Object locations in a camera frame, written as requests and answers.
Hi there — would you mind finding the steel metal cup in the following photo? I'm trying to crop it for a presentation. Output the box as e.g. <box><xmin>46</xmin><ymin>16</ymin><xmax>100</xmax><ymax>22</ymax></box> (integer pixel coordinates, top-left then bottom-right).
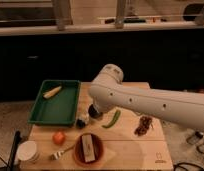
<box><xmin>88</xmin><ymin>105</ymin><xmax>103</xmax><ymax>119</ymax></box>

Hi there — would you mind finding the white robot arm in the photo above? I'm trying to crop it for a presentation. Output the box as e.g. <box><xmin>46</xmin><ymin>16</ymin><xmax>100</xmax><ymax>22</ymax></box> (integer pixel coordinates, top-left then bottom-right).
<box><xmin>88</xmin><ymin>64</ymin><xmax>204</xmax><ymax>132</ymax></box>

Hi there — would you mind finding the green plastic tray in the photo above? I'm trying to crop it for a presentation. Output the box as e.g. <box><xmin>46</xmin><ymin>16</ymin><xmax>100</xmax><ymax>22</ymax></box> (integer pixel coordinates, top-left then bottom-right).
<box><xmin>28</xmin><ymin>80</ymin><xmax>81</xmax><ymax>126</ymax></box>

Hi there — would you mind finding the green chili pepper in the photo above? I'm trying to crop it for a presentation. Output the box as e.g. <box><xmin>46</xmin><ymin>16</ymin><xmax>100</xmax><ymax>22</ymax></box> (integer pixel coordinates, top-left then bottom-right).
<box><xmin>102</xmin><ymin>110</ymin><xmax>121</xmax><ymax>128</ymax></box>

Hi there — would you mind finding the black and white brush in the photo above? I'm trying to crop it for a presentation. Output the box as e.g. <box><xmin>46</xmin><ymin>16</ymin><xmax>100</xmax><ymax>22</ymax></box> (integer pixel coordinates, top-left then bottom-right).
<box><xmin>76</xmin><ymin>113</ymin><xmax>90</xmax><ymax>129</ymax></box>

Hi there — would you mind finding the yellow corn cob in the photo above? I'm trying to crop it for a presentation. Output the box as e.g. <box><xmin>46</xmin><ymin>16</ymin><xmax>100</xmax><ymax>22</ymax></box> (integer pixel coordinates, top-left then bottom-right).
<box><xmin>43</xmin><ymin>86</ymin><xmax>62</xmax><ymax>99</ymax></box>

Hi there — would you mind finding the dark grape bunch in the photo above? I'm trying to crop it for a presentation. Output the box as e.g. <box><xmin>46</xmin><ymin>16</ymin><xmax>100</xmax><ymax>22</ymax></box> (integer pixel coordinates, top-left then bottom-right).
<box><xmin>134</xmin><ymin>116</ymin><xmax>152</xmax><ymax>136</ymax></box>

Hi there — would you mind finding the orange terracotta bowl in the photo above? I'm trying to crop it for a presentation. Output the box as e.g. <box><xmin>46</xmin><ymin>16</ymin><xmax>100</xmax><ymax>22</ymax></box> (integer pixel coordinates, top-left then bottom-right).
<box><xmin>73</xmin><ymin>133</ymin><xmax>104</xmax><ymax>167</ymax></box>

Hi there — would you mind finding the orange tomato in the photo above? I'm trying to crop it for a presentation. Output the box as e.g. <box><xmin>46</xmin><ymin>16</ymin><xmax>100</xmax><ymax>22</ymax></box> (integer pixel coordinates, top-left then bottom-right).
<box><xmin>52</xmin><ymin>131</ymin><xmax>66</xmax><ymax>145</ymax></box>

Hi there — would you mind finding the wooden block in bowl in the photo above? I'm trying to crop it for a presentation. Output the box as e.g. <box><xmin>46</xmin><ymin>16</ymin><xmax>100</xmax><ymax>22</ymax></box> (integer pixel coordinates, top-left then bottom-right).
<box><xmin>81</xmin><ymin>134</ymin><xmax>95</xmax><ymax>163</ymax></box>

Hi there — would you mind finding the black stand pole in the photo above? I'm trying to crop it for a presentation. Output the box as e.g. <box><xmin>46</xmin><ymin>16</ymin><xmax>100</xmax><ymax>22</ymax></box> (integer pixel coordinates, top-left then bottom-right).
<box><xmin>7</xmin><ymin>131</ymin><xmax>21</xmax><ymax>171</ymax></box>

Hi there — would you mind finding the black floor cable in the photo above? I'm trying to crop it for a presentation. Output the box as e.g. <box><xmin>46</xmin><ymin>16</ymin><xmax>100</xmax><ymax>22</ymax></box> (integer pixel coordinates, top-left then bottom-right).
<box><xmin>172</xmin><ymin>161</ymin><xmax>204</xmax><ymax>171</ymax></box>

